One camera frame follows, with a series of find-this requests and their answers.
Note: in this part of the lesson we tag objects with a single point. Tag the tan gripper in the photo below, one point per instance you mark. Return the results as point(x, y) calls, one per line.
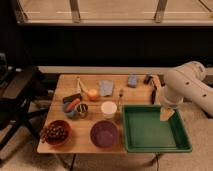
point(166, 113)

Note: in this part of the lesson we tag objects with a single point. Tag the orange apple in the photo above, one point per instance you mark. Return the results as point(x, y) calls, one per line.
point(92, 94)

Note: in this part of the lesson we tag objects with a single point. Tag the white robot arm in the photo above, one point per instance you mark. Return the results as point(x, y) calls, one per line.
point(185, 81)

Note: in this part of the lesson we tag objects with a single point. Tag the purple bowl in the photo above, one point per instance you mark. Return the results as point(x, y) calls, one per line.
point(104, 134)

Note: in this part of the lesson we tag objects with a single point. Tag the blue small bowl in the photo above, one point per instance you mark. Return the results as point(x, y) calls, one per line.
point(71, 114)

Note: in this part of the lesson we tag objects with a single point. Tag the red bowl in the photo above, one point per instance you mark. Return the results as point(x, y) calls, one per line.
point(66, 126)

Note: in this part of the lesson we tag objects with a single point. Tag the black marker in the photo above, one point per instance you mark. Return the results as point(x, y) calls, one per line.
point(153, 96)

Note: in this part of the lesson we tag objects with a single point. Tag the green plastic tray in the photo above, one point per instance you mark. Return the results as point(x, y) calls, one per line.
point(144, 132)

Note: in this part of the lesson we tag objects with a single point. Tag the black small object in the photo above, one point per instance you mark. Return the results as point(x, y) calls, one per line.
point(147, 79)

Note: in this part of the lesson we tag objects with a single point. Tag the blue sponge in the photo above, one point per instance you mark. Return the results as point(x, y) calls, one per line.
point(132, 81)

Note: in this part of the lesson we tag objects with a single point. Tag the small brush tool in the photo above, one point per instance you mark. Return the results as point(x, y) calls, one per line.
point(121, 92)

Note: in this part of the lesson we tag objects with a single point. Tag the white cup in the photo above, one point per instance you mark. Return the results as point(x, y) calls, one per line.
point(108, 109)

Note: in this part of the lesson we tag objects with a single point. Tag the grey blue cloth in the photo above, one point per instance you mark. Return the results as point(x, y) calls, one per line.
point(106, 87)

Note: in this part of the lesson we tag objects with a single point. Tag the metal cup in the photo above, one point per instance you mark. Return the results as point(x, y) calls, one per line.
point(82, 110)

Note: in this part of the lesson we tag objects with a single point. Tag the banana peel toy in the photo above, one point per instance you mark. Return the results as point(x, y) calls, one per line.
point(80, 86)

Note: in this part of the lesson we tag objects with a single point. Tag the red carrot toy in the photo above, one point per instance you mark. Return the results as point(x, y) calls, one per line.
point(72, 104)

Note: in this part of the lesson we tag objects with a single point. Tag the black rectangular block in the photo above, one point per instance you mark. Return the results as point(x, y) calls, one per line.
point(71, 98)

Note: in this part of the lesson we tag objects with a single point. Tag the dark grapes bunch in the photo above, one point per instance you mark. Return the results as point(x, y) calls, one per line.
point(53, 133)

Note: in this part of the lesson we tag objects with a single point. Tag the black office chair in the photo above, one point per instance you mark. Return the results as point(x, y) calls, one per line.
point(17, 90)

